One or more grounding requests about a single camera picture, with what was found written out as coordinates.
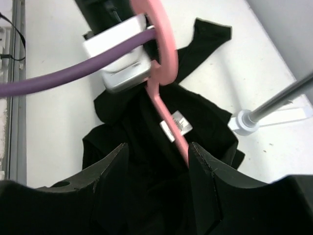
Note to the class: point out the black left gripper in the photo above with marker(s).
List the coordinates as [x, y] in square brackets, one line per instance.
[103, 14]

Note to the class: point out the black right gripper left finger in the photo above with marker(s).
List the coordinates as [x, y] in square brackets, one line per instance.
[90, 202]

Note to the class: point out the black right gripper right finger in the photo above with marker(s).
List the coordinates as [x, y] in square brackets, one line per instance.
[228, 202]

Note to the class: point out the black shirt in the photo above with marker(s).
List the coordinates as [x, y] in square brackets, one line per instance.
[158, 195]

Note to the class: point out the pink hanger holding white shirt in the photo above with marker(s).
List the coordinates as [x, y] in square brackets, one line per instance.
[165, 71]

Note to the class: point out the silver and white clothes rack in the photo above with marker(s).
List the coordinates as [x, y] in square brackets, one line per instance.
[247, 122]

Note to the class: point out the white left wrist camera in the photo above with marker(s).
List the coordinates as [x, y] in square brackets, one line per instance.
[132, 66]

